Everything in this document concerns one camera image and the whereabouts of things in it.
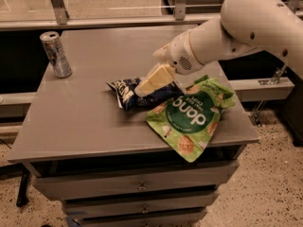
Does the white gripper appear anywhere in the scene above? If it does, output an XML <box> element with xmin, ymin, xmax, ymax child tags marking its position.
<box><xmin>134</xmin><ymin>31</ymin><xmax>205</xmax><ymax>97</ymax></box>

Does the blue chip bag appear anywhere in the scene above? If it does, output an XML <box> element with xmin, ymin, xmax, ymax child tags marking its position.
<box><xmin>105</xmin><ymin>77</ymin><xmax>186</xmax><ymax>112</ymax></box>

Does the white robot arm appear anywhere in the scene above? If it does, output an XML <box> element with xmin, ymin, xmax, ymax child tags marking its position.
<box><xmin>135</xmin><ymin>0</ymin><xmax>303</xmax><ymax>96</ymax></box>

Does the green rice chip bag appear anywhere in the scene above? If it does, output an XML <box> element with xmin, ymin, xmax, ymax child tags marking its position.
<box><xmin>146</xmin><ymin>76</ymin><xmax>236</xmax><ymax>163</ymax></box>

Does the grey drawer cabinet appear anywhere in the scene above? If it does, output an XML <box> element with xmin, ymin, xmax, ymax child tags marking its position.
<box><xmin>9</xmin><ymin>26</ymin><xmax>258</xmax><ymax>227</ymax></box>

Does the silver drink can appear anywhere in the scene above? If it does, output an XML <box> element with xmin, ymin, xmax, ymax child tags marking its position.
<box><xmin>40</xmin><ymin>31</ymin><xmax>72</xmax><ymax>79</ymax></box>

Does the top drawer knob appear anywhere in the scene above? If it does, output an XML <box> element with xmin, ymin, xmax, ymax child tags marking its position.
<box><xmin>137</xmin><ymin>183</ymin><xmax>147</xmax><ymax>191</ymax></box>

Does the drawer knob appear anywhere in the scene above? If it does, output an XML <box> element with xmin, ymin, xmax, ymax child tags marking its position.
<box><xmin>141</xmin><ymin>207</ymin><xmax>149</xmax><ymax>214</ymax></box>
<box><xmin>137</xmin><ymin>183</ymin><xmax>147</xmax><ymax>191</ymax></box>

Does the middle drawer knob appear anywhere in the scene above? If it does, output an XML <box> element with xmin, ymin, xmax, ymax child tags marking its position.
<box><xmin>141</xmin><ymin>207</ymin><xmax>149</xmax><ymax>214</ymax></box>

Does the black stand leg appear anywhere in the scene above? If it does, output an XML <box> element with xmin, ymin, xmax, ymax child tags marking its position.
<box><xmin>16</xmin><ymin>168</ymin><xmax>30</xmax><ymax>207</ymax></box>

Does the metal railing frame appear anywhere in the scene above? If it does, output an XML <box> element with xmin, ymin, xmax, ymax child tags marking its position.
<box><xmin>0</xmin><ymin>0</ymin><xmax>303</xmax><ymax>32</ymax></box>

